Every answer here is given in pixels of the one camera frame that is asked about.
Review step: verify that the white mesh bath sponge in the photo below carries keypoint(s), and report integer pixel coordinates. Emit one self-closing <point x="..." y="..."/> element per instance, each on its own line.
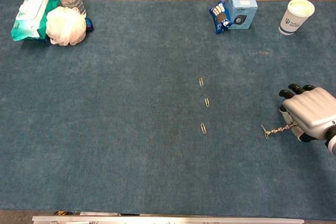
<point x="65" y="26"/>

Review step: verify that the green wet wipes pack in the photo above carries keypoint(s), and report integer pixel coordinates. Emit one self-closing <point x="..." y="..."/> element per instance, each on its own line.
<point x="29" y="22"/>

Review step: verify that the teal felt table cloth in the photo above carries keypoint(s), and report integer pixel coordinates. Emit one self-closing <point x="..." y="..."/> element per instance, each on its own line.
<point x="147" y="119"/>

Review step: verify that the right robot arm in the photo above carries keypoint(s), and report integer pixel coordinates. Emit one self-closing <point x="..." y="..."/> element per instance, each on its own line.
<point x="332" y="141"/>

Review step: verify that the aluminium rail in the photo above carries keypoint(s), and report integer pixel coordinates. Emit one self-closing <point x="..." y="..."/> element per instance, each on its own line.
<point x="168" y="219"/>

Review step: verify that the blue cookie packet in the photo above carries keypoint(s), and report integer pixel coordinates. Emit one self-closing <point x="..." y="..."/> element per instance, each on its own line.
<point x="220" y="16"/>

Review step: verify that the light blue speaker box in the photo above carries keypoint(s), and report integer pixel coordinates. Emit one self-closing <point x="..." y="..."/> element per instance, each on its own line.
<point x="242" y="11"/>

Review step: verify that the silver magnetic bar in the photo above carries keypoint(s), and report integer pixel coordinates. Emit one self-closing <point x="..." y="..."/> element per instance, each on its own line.
<point x="279" y="129"/>

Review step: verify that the white paper cup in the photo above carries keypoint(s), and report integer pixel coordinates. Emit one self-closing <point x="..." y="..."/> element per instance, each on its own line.
<point x="295" y="16"/>

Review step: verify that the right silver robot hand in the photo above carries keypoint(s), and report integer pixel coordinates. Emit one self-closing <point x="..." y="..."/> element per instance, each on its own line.
<point x="312" y="111"/>

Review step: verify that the small blue purple object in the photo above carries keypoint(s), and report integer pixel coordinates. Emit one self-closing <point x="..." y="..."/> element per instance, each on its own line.
<point x="89" y="24"/>

